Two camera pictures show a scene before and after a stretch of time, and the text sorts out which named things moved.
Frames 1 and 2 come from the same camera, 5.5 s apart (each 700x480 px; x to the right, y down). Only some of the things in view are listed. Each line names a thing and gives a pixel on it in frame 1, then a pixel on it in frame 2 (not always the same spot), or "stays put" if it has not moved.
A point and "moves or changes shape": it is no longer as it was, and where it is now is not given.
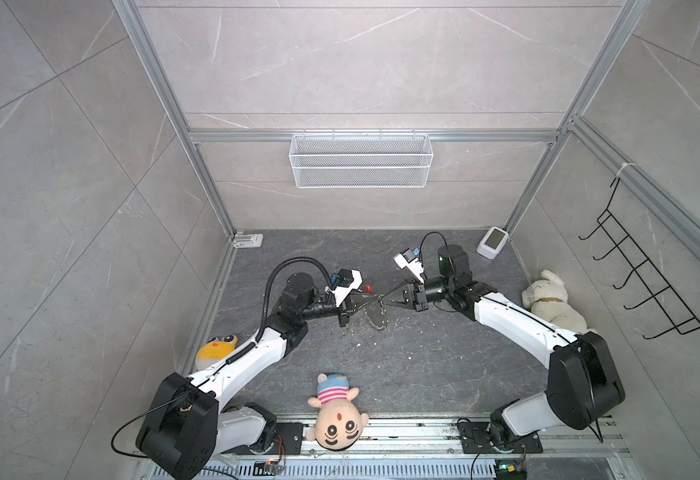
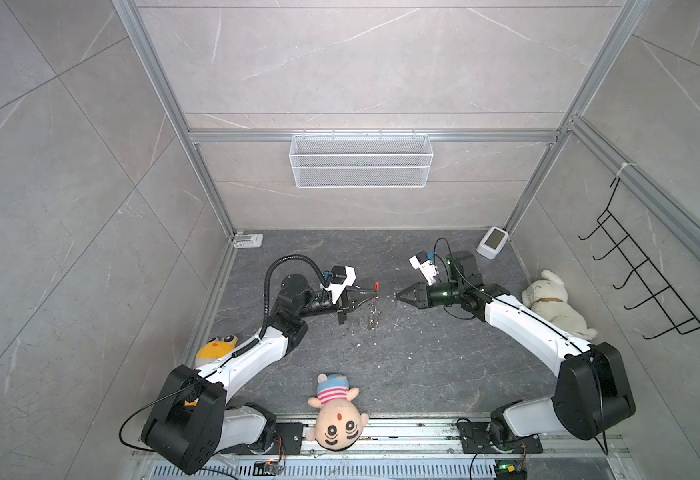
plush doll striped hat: x=339 y=421 stays put
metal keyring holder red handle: x=368 y=289 moves or changes shape
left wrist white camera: x=348 y=280 stays put
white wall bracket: x=243 y=241 stays put
